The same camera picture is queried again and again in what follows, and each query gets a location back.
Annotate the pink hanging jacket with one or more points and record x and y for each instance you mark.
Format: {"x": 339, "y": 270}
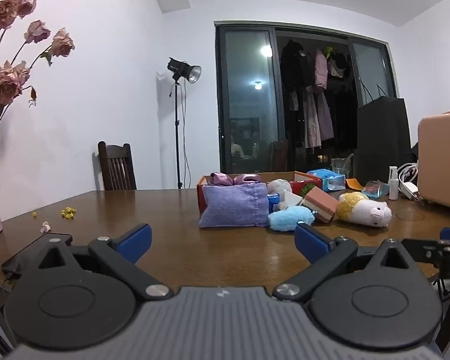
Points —
{"x": 321, "y": 69}

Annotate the cluster of yellow petals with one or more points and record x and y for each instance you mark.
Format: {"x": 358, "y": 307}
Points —
{"x": 68, "y": 212}

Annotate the black framed sliding glass door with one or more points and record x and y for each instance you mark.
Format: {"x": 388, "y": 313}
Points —
{"x": 243, "y": 101}

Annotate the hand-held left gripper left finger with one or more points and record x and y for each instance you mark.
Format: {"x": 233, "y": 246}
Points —
{"x": 137, "y": 242}

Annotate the mauve hanging dress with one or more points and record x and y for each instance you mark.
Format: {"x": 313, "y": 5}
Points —
{"x": 318, "y": 120}

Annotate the blue pink plastic packet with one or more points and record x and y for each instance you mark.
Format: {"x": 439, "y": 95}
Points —
{"x": 375, "y": 189}

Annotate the blue tissue pack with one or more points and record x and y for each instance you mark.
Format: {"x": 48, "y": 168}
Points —
{"x": 322, "y": 175}

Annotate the white spray bottle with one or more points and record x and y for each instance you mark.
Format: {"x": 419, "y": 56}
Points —
{"x": 393, "y": 187}

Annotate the small blue tin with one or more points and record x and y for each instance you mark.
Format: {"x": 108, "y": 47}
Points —
{"x": 273, "y": 201}

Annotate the dark hanging clothes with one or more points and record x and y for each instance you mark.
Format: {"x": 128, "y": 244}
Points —
{"x": 343, "y": 101}

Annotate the dark wooden chair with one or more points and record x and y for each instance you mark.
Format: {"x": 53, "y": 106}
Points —
{"x": 116, "y": 168}
{"x": 279, "y": 155}

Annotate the studio light on stand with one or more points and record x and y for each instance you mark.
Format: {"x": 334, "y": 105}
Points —
{"x": 178, "y": 68}

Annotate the red cardboard box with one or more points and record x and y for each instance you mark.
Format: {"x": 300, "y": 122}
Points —
{"x": 303, "y": 186}

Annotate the orange card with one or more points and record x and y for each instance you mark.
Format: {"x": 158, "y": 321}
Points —
{"x": 354, "y": 183}

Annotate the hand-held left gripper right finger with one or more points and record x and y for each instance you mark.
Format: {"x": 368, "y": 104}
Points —
{"x": 311, "y": 242}

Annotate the purple fabric pouch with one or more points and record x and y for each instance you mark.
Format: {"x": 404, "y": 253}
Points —
{"x": 232, "y": 204}

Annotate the yellow green hanging item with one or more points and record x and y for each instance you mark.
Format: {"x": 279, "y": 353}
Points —
{"x": 329, "y": 51}

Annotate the black phone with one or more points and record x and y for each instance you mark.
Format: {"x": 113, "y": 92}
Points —
{"x": 12, "y": 267}

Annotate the tan hard case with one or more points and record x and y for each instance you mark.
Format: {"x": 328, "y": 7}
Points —
{"x": 442, "y": 157}

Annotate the blue plush toy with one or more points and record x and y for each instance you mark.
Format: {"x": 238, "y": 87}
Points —
{"x": 288, "y": 219}

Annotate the white yellow plush sheep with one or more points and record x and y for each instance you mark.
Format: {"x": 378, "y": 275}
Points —
{"x": 363, "y": 210}

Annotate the black hanging coat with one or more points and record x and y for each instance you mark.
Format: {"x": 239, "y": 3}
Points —
{"x": 296, "y": 63}

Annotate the dried pink rose bouquet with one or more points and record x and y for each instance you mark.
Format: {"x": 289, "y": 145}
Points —
{"x": 7, "y": 82}

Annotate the clear glass cup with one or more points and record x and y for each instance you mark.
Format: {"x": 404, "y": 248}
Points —
{"x": 337, "y": 168}

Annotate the pink fallen petal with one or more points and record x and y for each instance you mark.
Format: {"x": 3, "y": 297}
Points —
{"x": 45, "y": 227}

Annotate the pink small box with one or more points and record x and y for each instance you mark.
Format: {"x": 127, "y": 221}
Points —
{"x": 320, "y": 202}

